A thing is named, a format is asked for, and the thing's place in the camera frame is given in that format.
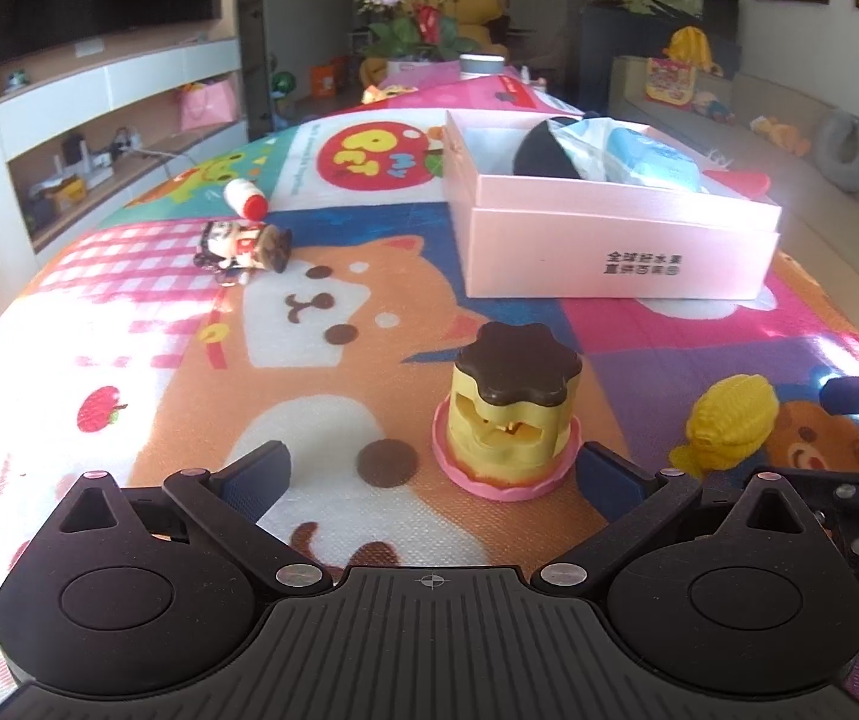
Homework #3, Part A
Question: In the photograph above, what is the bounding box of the blue tissue pack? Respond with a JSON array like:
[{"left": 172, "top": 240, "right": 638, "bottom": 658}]
[{"left": 553, "top": 118, "right": 708, "bottom": 192}]

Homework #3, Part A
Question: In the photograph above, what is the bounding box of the yellow plush bear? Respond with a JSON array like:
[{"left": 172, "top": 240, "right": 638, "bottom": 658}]
[{"left": 444, "top": 0, "right": 513, "bottom": 61}]

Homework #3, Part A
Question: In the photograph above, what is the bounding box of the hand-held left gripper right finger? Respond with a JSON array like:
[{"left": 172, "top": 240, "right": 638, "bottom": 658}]
[{"left": 530, "top": 441, "right": 836, "bottom": 595}]

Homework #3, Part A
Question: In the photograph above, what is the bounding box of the yellow box on shelf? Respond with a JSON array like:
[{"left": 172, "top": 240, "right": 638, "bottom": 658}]
[{"left": 47, "top": 176, "right": 86, "bottom": 211}]

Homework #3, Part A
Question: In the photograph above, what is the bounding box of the small white bottle red cap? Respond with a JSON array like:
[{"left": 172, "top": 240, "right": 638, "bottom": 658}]
[{"left": 223, "top": 178, "right": 269, "bottom": 222}]

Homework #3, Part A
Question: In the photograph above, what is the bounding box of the black plush toy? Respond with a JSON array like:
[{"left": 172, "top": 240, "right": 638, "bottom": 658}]
[{"left": 512, "top": 116, "right": 603, "bottom": 181}]

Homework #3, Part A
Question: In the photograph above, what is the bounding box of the grey and white cylinder speaker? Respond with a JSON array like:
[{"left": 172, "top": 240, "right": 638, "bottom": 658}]
[{"left": 459, "top": 54, "right": 506, "bottom": 81}]

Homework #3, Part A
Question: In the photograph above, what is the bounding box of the figurine keychain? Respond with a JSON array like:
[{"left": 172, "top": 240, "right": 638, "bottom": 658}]
[{"left": 193, "top": 219, "right": 294, "bottom": 287}]

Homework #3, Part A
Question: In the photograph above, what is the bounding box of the orange plush toy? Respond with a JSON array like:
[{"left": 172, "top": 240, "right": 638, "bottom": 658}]
[{"left": 750, "top": 116, "right": 812, "bottom": 158}]

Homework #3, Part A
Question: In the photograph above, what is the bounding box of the yellow pudding toy brown top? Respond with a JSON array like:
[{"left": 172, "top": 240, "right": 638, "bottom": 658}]
[{"left": 431, "top": 321, "right": 582, "bottom": 502}]

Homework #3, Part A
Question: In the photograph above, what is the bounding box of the white wall shelf unit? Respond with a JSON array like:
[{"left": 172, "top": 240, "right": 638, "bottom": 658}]
[{"left": 0, "top": 37, "right": 251, "bottom": 256}]

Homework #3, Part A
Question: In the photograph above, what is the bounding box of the yellow garment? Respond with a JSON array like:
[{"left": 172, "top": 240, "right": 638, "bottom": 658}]
[{"left": 662, "top": 26, "right": 723, "bottom": 76}]

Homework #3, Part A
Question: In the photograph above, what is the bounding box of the beige sofa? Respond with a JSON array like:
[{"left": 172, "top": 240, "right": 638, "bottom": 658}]
[{"left": 609, "top": 52, "right": 859, "bottom": 331}]

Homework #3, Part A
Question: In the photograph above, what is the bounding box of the small yellow toy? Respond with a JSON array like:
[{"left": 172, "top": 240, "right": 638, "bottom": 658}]
[{"left": 361, "top": 82, "right": 419, "bottom": 106}]

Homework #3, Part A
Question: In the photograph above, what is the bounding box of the pink gift bag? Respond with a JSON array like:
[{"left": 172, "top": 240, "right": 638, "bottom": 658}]
[{"left": 178, "top": 79, "right": 239, "bottom": 132}]

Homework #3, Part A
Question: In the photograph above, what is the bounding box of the pink planter box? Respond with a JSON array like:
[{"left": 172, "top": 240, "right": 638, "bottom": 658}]
[{"left": 377, "top": 61, "right": 464, "bottom": 91}]

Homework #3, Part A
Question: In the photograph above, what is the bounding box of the black aquarium cabinet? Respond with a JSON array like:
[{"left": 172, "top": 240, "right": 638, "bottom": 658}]
[{"left": 579, "top": 0, "right": 741, "bottom": 117}]

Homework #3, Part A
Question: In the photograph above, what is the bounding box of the purple orchid plant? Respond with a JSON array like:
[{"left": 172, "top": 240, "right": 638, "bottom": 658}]
[{"left": 355, "top": 0, "right": 483, "bottom": 61}]

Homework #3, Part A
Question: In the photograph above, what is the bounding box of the small plush doll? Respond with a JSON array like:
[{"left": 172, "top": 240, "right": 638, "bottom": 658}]
[{"left": 692, "top": 90, "right": 738, "bottom": 125}]

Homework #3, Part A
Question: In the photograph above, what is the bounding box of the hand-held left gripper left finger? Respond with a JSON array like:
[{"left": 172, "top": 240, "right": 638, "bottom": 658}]
[{"left": 55, "top": 439, "right": 333, "bottom": 595}]

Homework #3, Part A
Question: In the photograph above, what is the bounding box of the cartoon printed desktop mat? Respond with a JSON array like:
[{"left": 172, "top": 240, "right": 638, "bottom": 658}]
[{"left": 0, "top": 75, "right": 859, "bottom": 720}]

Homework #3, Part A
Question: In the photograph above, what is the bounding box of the orange box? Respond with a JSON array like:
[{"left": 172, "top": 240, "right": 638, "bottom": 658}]
[{"left": 310, "top": 60, "right": 348, "bottom": 96}]

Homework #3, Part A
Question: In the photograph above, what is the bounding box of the yellow knitted toy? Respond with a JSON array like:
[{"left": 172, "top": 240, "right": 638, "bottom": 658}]
[{"left": 669, "top": 373, "right": 782, "bottom": 475}]

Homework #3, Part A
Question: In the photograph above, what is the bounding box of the colourful printed bag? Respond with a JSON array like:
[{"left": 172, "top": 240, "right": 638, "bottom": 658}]
[{"left": 643, "top": 56, "right": 699, "bottom": 106}]

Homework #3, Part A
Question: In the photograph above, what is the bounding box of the pink cardboard box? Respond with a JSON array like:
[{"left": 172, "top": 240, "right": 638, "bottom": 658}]
[{"left": 444, "top": 109, "right": 783, "bottom": 301}]

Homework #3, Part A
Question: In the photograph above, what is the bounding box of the grey neck pillow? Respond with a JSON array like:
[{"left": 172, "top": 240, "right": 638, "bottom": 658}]
[{"left": 815, "top": 109, "right": 859, "bottom": 192}]

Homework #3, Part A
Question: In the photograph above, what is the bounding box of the red and white foam rocket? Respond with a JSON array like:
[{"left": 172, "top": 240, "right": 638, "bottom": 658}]
[{"left": 703, "top": 167, "right": 773, "bottom": 200}]

